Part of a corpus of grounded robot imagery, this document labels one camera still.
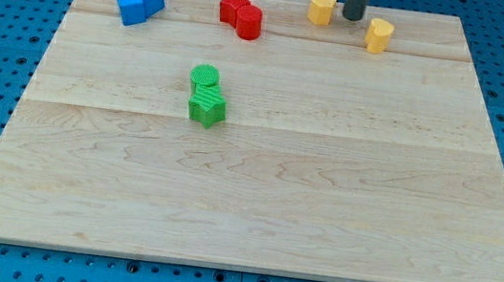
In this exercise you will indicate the yellow hexagon block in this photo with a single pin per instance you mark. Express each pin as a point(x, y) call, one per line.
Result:
point(320, 11)

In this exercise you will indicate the red star block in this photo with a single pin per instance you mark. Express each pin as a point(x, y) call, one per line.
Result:
point(228, 10)

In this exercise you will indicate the green star block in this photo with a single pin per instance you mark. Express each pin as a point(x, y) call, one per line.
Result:
point(207, 105)

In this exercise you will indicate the yellow heart block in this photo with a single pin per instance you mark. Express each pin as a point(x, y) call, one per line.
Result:
point(378, 35)

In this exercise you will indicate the red cylinder block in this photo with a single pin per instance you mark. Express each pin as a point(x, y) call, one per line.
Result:
point(248, 22)

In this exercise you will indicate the green cylinder block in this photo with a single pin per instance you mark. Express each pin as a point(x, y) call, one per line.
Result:
point(204, 75)

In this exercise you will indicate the blue cube block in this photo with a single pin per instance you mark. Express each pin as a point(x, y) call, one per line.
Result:
point(132, 12)

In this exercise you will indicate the wooden board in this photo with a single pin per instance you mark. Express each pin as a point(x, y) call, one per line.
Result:
point(332, 163)

